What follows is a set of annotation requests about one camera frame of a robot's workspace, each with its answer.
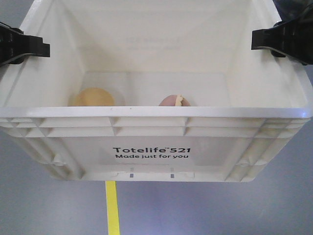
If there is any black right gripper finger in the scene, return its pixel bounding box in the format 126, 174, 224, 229
251, 9, 313, 65

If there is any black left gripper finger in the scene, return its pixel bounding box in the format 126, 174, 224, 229
0, 23, 50, 66

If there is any white plastic Totelife tote box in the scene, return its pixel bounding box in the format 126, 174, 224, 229
0, 0, 313, 182

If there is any cream bread roll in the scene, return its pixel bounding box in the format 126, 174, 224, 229
72, 87, 115, 106

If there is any yellow floor tape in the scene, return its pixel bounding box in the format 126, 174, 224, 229
105, 181, 120, 235

